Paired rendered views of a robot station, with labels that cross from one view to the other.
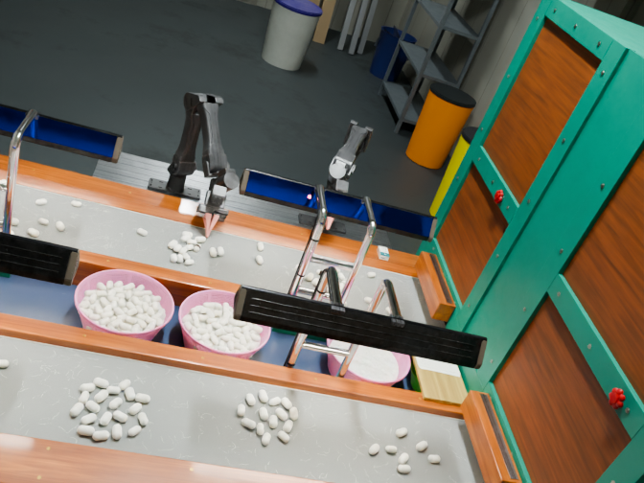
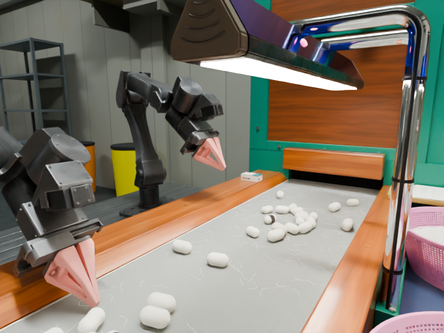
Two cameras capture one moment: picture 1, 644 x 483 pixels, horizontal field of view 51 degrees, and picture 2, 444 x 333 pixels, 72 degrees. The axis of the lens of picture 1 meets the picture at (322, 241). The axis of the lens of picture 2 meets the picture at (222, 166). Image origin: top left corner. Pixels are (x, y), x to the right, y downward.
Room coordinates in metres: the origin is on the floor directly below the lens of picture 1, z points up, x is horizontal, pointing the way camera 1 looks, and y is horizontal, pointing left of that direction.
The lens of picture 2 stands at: (1.52, 0.46, 1.00)
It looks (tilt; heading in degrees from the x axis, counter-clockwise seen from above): 11 degrees down; 320
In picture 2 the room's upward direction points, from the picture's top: straight up
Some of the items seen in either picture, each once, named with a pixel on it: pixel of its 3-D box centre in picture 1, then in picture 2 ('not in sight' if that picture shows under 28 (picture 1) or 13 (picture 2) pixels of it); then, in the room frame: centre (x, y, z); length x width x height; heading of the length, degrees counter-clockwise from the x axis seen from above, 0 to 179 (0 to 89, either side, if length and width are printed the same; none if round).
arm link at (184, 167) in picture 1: (191, 134); not in sight; (2.21, 0.59, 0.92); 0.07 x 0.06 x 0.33; 134
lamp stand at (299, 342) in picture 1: (334, 354); not in sight; (1.38, -0.14, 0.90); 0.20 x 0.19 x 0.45; 106
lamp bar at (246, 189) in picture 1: (340, 203); (310, 59); (1.84, -0.01, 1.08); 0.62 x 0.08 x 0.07; 106
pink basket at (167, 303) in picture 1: (123, 312); not in sight; (1.42, 0.44, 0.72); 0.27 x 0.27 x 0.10
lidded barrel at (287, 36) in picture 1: (289, 33); not in sight; (6.24, 1.00, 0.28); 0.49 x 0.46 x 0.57; 20
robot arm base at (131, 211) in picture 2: (325, 217); (149, 196); (2.40, 0.03, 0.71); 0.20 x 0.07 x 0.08; 107
